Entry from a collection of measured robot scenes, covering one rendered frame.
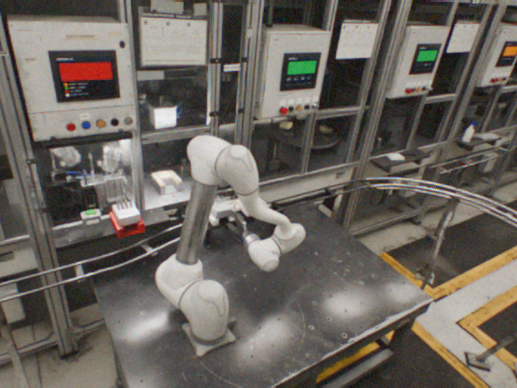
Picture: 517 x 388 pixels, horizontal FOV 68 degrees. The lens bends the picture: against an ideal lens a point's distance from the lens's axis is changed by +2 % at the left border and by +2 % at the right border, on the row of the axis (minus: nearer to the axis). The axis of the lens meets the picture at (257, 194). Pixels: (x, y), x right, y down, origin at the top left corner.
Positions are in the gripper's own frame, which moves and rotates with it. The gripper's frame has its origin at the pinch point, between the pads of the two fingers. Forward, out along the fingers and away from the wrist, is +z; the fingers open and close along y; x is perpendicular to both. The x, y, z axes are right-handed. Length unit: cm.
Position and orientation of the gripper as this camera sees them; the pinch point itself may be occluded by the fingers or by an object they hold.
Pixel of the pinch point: (230, 219)
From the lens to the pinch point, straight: 206.5
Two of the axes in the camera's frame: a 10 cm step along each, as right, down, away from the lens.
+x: -8.5, 2.0, -4.8
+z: -5.2, -4.8, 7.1
